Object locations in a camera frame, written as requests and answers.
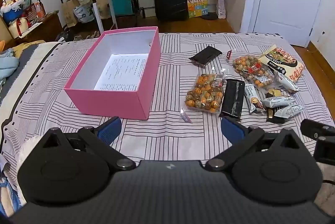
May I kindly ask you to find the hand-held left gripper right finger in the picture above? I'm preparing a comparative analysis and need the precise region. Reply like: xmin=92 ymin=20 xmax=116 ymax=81
xmin=205 ymin=117 xmax=302 ymax=171

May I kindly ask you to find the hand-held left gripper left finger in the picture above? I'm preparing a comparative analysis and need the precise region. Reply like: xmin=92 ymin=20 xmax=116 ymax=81
xmin=39 ymin=116 xmax=137 ymax=171

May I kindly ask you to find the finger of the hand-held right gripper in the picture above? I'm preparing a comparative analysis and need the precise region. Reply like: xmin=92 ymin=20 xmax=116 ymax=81
xmin=313 ymin=136 xmax=335 ymax=165
xmin=300 ymin=118 xmax=335 ymax=140

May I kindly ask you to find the pink cardboard box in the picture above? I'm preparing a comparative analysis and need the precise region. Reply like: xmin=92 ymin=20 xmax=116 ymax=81
xmin=64 ymin=27 xmax=162 ymax=120

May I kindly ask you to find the white snack packet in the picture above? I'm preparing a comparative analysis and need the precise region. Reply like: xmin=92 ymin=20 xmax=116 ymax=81
xmin=261 ymin=96 xmax=297 ymax=109
xmin=275 ymin=71 xmax=300 ymax=94
xmin=244 ymin=83 xmax=265 ymax=113
xmin=273 ymin=104 xmax=304 ymax=119

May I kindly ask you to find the black packet with silver stripe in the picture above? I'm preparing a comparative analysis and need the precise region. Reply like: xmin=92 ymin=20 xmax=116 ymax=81
xmin=219 ymin=79 xmax=246 ymax=120

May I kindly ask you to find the black and gold cracker packet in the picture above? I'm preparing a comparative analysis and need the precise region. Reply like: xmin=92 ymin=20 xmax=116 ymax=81
xmin=265 ymin=88 xmax=286 ymax=124

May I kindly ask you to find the instant noodle bag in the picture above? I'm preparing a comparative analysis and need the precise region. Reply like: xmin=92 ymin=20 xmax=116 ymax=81
xmin=258 ymin=45 xmax=305 ymax=82

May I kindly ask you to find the plain black snack packet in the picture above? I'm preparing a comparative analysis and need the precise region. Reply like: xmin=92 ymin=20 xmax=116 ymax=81
xmin=189 ymin=46 xmax=223 ymax=68

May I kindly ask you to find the small pink sachet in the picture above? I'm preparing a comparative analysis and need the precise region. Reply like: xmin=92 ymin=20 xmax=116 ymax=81
xmin=180 ymin=107 xmax=193 ymax=123

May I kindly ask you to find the printed paper sheet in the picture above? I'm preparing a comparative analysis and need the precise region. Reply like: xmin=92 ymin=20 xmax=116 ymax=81
xmin=93 ymin=54 xmax=149 ymax=91

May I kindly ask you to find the grey quilt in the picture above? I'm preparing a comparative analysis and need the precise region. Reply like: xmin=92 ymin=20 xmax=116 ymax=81
xmin=0 ymin=40 xmax=62 ymax=115

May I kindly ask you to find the blue and white bag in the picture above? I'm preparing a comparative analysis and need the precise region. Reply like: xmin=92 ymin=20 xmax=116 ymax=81
xmin=73 ymin=4 xmax=95 ymax=23

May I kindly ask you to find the wooden nightstand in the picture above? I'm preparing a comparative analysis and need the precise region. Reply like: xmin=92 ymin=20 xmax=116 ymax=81
xmin=0 ymin=11 xmax=64 ymax=50

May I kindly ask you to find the light blue cloth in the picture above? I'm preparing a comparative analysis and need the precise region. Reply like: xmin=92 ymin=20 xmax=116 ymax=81
xmin=0 ymin=47 xmax=20 ymax=84

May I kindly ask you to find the brown paper bag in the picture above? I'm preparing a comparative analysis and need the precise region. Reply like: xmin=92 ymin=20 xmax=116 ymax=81
xmin=61 ymin=0 xmax=80 ymax=27

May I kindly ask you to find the teal tote bag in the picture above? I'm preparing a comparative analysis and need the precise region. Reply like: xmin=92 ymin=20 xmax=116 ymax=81
xmin=109 ymin=0 xmax=134 ymax=17

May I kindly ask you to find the white plastic bag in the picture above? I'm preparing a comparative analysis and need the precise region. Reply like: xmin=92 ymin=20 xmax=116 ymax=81
xmin=215 ymin=0 xmax=227 ymax=19

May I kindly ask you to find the colourful cartoon box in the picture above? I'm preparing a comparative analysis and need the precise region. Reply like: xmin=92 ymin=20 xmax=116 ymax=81
xmin=187 ymin=0 xmax=209 ymax=19

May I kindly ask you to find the white handbag with red straps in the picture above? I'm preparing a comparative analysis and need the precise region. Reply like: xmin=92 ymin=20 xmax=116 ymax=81
xmin=7 ymin=15 xmax=30 ymax=39

